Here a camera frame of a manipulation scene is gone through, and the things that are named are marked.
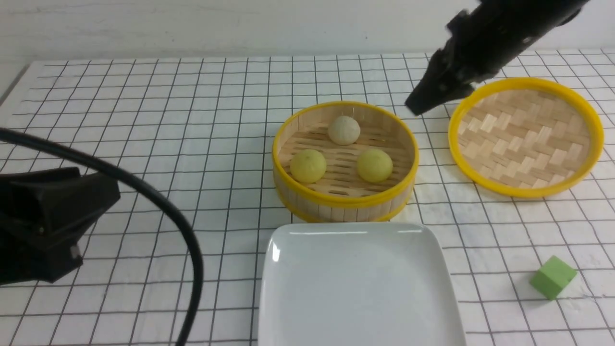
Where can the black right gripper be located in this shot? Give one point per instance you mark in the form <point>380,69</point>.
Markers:
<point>482,41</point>

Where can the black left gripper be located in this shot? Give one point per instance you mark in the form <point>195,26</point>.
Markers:
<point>43,215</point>

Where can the yellow rimmed woven steamer lid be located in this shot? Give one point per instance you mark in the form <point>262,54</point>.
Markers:
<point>525,137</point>

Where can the yellow steamed bun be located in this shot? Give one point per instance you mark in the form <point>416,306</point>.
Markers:
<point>374,165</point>
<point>308,166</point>

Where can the beige steamed bun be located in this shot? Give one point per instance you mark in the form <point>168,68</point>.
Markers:
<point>344,131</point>

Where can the white square plate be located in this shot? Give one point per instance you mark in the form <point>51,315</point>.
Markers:
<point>357,284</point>

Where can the bamboo steamer basket yellow rim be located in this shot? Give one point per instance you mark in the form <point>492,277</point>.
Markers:
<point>341,195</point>

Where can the green foam cube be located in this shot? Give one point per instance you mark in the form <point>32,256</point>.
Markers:
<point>552,278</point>

